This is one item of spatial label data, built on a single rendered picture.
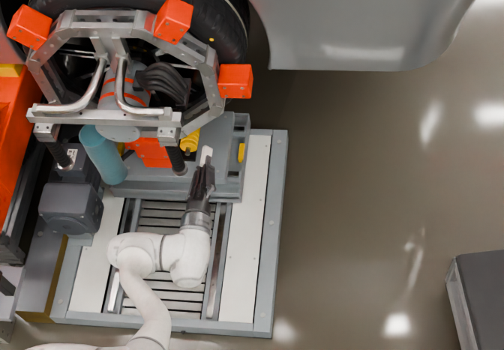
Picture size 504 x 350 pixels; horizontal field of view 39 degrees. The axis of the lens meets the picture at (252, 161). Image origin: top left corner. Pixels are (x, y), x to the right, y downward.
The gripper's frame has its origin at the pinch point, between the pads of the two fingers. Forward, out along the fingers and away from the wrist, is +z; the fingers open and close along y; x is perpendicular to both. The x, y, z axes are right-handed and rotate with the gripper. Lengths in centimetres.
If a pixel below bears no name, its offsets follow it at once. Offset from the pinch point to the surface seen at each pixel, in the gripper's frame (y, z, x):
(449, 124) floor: 15, 57, -103
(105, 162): -22.2, -3.3, 22.3
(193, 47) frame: 25.7, 13.2, 25.6
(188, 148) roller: -14.3, 9.8, -1.6
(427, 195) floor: 8, 24, -97
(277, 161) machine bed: -27, 31, -50
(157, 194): -55, 12, -15
